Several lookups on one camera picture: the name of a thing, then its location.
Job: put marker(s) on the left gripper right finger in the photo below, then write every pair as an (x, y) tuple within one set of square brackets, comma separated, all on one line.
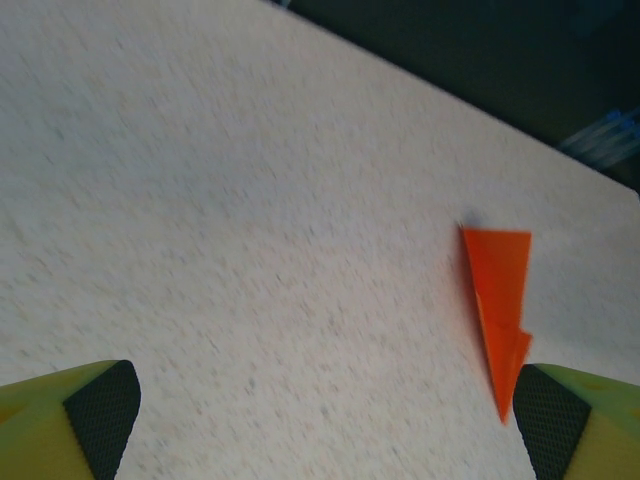
[(590, 430)]

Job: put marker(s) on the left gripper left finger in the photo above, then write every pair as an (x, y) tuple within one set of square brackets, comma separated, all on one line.
[(50, 430)]

